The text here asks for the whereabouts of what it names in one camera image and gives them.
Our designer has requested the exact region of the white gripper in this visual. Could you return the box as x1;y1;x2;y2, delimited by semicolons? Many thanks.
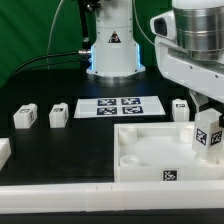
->
150;0;224;113

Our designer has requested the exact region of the white square tabletop part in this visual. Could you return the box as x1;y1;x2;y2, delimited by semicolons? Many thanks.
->
114;122;224;182

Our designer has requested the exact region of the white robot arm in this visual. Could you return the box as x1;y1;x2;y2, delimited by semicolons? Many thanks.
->
86;0;224;104

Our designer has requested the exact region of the paper sheet with markers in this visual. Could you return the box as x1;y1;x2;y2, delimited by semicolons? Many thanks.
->
74;96;165;118

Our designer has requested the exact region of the white front rail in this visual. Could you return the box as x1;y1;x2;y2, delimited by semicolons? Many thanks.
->
0;180;224;214

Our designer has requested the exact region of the black vertical hose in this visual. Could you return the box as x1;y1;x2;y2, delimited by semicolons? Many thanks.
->
77;0;93;51

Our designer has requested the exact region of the black cable pair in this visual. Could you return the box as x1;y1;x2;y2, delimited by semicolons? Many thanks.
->
9;49;92;79

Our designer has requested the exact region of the grey thin cable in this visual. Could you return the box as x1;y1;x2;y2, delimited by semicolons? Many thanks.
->
46;0;66;69

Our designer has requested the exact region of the white left rail block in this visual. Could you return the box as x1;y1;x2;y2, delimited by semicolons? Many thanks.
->
0;138;11;171

